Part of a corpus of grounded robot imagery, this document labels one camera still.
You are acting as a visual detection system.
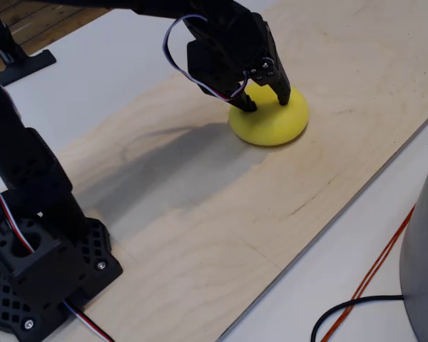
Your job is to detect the yellow foam dome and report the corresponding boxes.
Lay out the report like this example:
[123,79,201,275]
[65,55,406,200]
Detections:
[228,83,310,147]

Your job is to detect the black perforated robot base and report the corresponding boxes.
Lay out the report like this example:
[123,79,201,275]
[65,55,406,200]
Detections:
[0,213,124,342]

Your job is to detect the light plywood board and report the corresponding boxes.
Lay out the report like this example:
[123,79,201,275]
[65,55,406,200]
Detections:
[39,0,428,342]

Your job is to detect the black stand foot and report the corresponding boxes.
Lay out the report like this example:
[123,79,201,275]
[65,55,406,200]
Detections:
[0,0,57,88]

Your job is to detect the grey cylindrical shade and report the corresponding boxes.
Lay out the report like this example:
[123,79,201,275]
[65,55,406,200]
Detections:
[399,137,428,342]

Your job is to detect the red white black servo cable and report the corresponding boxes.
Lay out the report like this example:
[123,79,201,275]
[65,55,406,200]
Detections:
[0,152,35,254]
[62,301,116,342]
[161,14,251,103]

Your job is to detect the thin orange wire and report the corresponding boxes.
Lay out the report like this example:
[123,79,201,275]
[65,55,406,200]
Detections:
[327,213,414,342]
[320,204,417,342]

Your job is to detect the thin black cable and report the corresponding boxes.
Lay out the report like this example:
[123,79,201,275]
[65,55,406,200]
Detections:
[310,294,404,342]

